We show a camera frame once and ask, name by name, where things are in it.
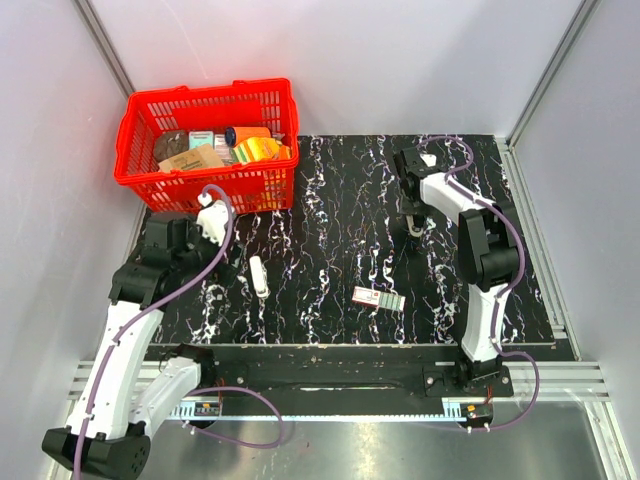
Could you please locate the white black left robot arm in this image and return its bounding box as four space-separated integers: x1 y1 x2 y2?
42 201 234 479

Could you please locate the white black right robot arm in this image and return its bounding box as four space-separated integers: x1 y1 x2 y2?
393 148 525 396

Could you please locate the red plastic basket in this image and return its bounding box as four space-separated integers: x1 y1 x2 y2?
114 78 299 214

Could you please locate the staple box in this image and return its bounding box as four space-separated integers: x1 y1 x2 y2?
352 286 405 312

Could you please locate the brown cardboard box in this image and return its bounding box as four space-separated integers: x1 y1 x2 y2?
159 144 224 173

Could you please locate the yellow green snack pack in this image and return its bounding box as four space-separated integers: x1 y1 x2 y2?
231 137 291 165

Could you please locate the orange cylinder can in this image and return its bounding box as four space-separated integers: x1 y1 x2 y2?
224 126 272 147

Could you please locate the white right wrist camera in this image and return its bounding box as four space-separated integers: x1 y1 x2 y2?
420 153 438 168

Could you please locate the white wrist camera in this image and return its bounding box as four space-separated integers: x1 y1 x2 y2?
196 193 231 246
420 153 438 168

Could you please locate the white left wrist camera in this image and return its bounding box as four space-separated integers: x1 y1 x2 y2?
196 193 231 246

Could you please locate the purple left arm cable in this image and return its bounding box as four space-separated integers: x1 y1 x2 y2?
73 184 285 480

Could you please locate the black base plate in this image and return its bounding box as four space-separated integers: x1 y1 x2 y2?
159 344 515 401

